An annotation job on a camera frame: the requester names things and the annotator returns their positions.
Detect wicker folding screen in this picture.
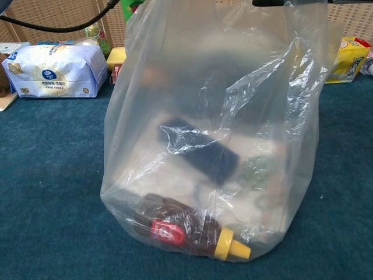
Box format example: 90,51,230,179
0,0,373,50

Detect light blue wet wipes pack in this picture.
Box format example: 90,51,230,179
0,42,31,59

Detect brown Hello Panda box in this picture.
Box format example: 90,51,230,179
110,64,122,85

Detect green Pringles can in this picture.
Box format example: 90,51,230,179
121,0,146,24

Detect light wooden board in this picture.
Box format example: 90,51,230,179
0,92,19,112

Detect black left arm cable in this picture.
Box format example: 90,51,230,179
0,0,122,33

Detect clear plastic bag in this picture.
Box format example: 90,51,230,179
100,0,344,259

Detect brown sauce bottle yellow cap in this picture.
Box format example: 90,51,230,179
129,192,252,260

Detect dark blue box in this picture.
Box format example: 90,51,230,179
157,116,241,186

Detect yellow sponge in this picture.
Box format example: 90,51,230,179
106,48,128,71

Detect brown capybara plush toy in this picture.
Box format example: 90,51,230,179
0,52,14,97

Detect yellow cracker pack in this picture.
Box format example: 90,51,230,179
325,36,372,85

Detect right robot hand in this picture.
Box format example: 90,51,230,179
252,0,288,8

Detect white facial tissue pack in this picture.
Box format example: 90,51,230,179
1,43,108,99

